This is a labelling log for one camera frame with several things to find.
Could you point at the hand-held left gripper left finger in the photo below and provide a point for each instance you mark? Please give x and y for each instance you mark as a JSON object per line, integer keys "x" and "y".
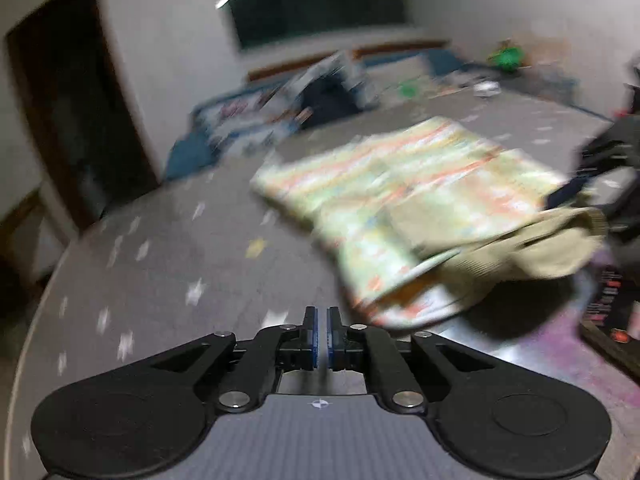
{"x": 312, "y": 340}

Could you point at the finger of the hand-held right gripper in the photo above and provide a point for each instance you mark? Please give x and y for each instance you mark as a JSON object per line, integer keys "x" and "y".
{"x": 567, "y": 191}

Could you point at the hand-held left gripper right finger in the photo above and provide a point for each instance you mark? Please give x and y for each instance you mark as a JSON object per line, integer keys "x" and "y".
{"x": 332, "y": 340}

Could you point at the beige ribbed sweater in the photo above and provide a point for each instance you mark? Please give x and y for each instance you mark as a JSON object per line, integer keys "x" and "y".
{"x": 530, "y": 250}

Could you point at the green orange printed garment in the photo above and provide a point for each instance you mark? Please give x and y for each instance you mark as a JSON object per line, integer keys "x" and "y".
{"x": 400, "y": 185}

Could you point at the black printed box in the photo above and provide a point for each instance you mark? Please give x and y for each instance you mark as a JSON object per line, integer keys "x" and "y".
{"x": 610, "y": 305}

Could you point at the small white object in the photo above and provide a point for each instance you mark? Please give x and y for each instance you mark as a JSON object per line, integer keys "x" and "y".
{"x": 486, "y": 88}

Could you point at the green toy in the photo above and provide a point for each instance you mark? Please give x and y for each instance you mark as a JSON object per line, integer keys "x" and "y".
{"x": 506, "y": 56}

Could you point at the grey star print bed sheet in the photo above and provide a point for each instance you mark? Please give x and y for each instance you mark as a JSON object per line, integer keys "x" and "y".
{"x": 175, "y": 260}

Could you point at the small green object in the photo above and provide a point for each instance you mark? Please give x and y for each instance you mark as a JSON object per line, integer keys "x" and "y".
{"x": 407, "y": 90}

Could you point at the white blue printed cloth pile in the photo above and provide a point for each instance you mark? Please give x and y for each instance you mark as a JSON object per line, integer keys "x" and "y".
{"x": 250, "y": 115}

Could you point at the dark bag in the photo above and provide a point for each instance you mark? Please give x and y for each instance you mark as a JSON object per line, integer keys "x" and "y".
{"x": 327, "y": 100}

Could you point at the dark wooden doorway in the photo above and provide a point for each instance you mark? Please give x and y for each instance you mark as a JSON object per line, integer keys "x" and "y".
{"x": 75, "y": 120}

